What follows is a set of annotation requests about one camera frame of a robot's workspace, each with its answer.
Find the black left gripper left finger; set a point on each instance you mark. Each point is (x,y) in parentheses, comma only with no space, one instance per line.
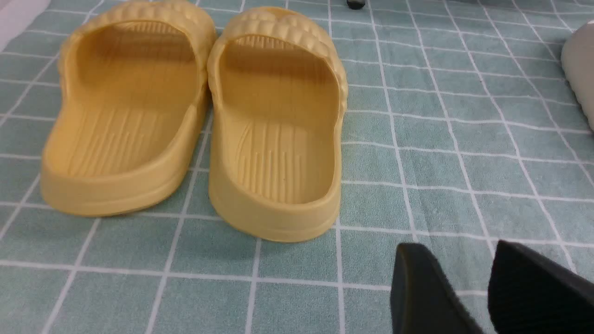
(422,300)

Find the cream slide, left one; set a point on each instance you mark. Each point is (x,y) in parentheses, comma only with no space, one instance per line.
(578,65)

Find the yellow slipper, one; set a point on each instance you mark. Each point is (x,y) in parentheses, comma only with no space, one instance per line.
(134,97)
(280,92)

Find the green checked cloth mat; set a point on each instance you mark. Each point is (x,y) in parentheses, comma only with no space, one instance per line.
(461,131)

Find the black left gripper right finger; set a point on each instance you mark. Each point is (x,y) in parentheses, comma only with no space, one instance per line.
(529,293)

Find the metal shoe rack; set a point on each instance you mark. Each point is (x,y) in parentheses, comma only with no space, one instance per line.
(356,4)

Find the yellow slipper, left one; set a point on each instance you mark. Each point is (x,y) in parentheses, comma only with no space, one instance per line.
(134,97)

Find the yellow slipper, right one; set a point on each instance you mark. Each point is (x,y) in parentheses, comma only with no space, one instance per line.
(280,92)

